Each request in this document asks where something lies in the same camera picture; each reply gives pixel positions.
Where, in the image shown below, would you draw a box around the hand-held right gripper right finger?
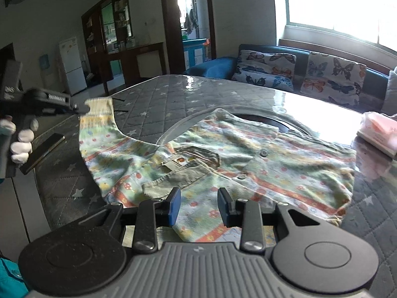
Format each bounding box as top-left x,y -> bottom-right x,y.
217,188 -> 323,253

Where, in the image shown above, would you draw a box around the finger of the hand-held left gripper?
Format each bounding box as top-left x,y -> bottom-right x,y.
70,101 -> 91,116

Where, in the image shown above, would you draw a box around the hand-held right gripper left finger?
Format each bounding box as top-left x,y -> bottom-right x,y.
77,188 -> 181,253

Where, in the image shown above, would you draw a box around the green patterned child's shirt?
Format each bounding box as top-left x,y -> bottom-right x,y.
77,97 -> 358,243

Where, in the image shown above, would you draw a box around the hanging clothes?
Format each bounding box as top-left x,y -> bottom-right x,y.
182,6 -> 199,33

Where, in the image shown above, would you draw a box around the person's left hand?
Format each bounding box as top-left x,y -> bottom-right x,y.
0,116 -> 35,166

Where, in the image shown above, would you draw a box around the white refrigerator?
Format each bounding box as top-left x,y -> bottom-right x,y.
58,37 -> 88,96

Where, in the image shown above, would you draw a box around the black smartphone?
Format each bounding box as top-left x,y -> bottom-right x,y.
19,133 -> 66,175

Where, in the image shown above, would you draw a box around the dark wooden cabinet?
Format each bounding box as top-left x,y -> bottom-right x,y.
81,0 -> 167,97

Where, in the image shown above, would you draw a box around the grey quilted star tablecloth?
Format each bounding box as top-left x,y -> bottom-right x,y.
29,74 -> 397,298

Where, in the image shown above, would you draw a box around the blue green counter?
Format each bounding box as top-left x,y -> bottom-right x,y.
182,38 -> 212,66

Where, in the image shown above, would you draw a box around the blue sofa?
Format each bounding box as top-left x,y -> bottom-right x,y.
183,43 -> 397,115

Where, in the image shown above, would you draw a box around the large butterfly print cushion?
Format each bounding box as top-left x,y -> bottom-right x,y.
300,51 -> 367,107

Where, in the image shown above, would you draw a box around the pink tissue pack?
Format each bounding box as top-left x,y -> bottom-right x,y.
356,111 -> 397,158

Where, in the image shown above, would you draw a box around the person's teal jacket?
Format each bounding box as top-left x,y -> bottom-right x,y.
0,257 -> 30,298

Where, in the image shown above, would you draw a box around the grey pillow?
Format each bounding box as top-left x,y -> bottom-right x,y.
381,66 -> 397,116

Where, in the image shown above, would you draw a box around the window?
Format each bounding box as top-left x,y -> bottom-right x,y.
285,0 -> 397,46

